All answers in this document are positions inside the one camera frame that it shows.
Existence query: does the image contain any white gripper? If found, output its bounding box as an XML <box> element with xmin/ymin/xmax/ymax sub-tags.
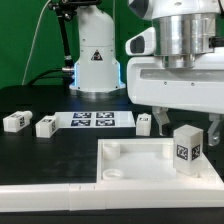
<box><xmin>127</xmin><ymin>53</ymin><xmax>224</xmax><ymax>146</ymax></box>

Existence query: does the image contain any white square table top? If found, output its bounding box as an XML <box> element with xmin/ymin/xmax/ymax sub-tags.
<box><xmin>95</xmin><ymin>137</ymin><xmax>207</xmax><ymax>184</ymax></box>

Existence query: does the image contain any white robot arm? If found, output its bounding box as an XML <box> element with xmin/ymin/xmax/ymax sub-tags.
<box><xmin>71</xmin><ymin>0</ymin><xmax>224</xmax><ymax>146</ymax></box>

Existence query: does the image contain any white L-shaped fence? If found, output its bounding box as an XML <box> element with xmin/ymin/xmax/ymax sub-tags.
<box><xmin>0</xmin><ymin>156</ymin><xmax>224</xmax><ymax>212</ymax></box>

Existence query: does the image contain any white sheet with markers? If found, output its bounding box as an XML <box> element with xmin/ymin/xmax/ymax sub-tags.
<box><xmin>55</xmin><ymin>111</ymin><xmax>135</xmax><ymax>128</ymax></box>

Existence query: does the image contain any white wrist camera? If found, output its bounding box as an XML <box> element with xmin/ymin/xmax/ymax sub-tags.
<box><xmin>125</xmin><ymin>27</ymin><xmax>156</xmax><ymax>56</ymax></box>

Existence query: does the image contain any black cable bundle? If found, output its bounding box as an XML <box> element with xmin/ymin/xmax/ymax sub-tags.
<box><xmin>27</xmin><ymin>66</ymin><xmax>75</xmax><ymax>88</ymax></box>

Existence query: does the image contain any white cable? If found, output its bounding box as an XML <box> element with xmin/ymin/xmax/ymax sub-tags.
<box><xmin>21</xmin><ymin>0</ymin><xmax>54</xmax><ymax>86</ymax></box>

